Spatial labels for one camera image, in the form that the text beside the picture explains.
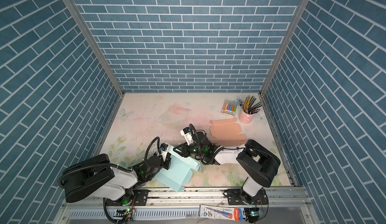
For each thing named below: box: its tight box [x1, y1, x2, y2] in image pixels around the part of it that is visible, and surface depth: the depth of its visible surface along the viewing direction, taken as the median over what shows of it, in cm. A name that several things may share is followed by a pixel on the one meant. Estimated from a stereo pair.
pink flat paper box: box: [209, 118, 247, 147], surface depth 101 cm
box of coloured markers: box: [220, 99, 238, 118], surface depth 113 cm
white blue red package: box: [199, 204, 246, 221], surface depth 71 cm
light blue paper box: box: [154, 145, 201, 193], surface depth 80 cm
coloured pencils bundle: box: [239, 94, 263, 115], surface depth 98 cm
